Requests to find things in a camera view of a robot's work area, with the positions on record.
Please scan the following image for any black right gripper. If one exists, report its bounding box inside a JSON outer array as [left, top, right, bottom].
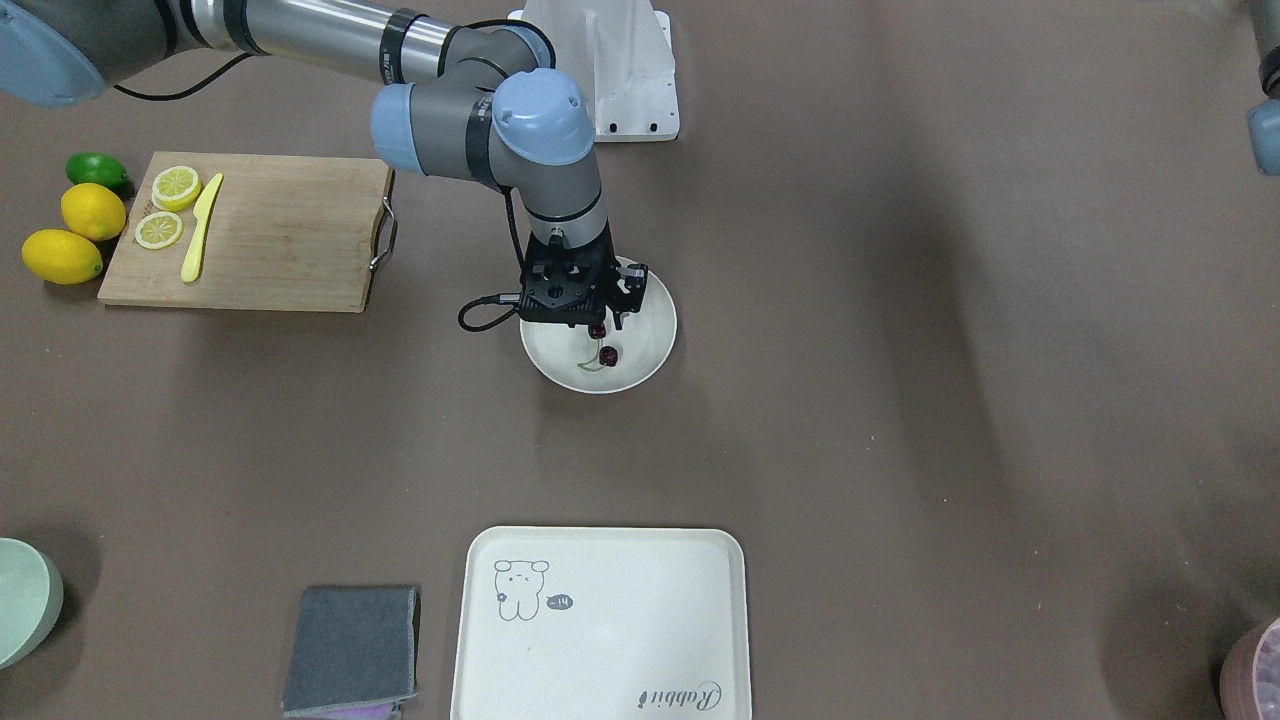
[[517, 228, 649, 332]]

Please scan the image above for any beige round plate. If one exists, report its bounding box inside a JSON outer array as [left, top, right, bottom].
[[518, 272, 678, 395]]

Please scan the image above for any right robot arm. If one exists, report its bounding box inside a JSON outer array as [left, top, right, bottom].
[[1, 1, 650, 329]]

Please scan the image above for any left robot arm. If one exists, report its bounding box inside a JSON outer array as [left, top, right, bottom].
[[1243, 1, 1279, 177]]

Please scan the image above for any white rabbit tray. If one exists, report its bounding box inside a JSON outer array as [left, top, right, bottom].
[[451, 527, 753, 719]]

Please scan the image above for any wooden cutting board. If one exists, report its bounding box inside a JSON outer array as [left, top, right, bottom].
[[99, 151, 396, 313]]

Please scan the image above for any grey folded cloth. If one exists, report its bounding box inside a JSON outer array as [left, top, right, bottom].
[[282, 585, 419, 719]]

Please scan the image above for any yellow plastic knife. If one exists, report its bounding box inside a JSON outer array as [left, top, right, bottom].
[[180, 172, 224, 284]]

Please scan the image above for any upper lemon slice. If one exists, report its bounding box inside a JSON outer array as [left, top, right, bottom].
[[150, 165, 204, 213]]

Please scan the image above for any lemon slice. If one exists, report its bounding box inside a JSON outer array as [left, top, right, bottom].
[[133, 211, 186, 250], [150, 165, 204, 213]]

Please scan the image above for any lower lemon slice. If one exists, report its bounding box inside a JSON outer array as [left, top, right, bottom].
[[133, 211, 186, 250]]

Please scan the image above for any yellow lemon near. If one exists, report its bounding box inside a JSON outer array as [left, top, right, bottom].
[[60, 183, 127, 243]]

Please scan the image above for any yellow lemon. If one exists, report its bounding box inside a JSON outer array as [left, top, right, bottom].
[[20, 229, 105, 284], [60, 183, 127, 243]]

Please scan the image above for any green lime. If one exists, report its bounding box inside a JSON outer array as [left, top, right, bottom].
[[64, 152, 131, 193]]

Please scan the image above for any yellow lemon far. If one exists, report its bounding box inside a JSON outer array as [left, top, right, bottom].
[[20, 229, 105, 284]]

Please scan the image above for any mint green bowl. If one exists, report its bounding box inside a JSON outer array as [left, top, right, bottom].
[[1, 538, 64, 669]]

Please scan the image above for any pink bowl with ice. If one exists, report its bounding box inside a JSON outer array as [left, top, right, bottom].
[[1219, 618, 1279, 719]]

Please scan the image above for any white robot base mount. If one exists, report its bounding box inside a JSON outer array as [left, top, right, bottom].
[[508, 1, 681, 143]]

